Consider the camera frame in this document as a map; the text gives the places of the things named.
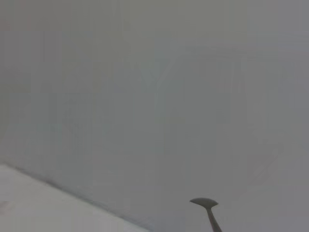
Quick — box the blue handled metal spoon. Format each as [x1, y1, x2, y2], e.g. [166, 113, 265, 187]
[189, 197, 223, 232]

